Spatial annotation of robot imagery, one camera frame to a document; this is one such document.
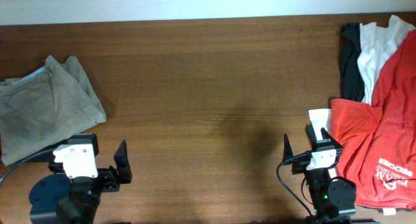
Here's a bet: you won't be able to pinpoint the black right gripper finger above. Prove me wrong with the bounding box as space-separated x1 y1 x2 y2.
282 134 294 164
320 128 341 149

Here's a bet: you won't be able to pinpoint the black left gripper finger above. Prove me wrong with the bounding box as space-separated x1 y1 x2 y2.
66 133 99 156
114 140 133 184

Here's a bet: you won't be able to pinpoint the khaki green shorts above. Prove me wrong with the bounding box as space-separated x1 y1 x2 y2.
1 56 107 166

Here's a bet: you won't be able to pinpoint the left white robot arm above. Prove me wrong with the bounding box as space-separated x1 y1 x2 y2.
29 133 133 224

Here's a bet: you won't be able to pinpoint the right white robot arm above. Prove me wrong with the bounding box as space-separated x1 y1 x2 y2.
276 128 357 224

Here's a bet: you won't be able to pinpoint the red printed t-shirt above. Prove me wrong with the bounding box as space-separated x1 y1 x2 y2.
330 31 415 210

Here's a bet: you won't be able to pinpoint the black garment in pile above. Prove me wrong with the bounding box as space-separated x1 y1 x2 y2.
339 23 365 102

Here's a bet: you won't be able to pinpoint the white garment in pile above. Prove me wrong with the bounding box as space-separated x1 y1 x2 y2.
309 16 415 133

